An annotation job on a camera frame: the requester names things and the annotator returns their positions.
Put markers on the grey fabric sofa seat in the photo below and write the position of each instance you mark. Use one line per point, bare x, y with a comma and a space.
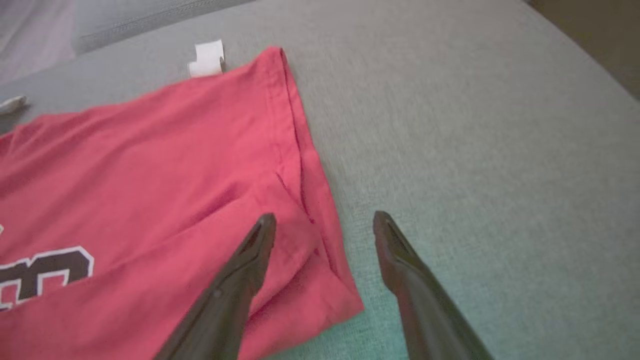
475, 150

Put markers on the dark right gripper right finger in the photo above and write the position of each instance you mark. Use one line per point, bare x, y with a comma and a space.
420, 310

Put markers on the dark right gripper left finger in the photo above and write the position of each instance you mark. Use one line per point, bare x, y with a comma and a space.
230, 300

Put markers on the grey sofa back cushion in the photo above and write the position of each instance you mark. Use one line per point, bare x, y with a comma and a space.
140, 17

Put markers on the red jersey with black letters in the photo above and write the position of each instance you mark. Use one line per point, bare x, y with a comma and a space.
150, 190

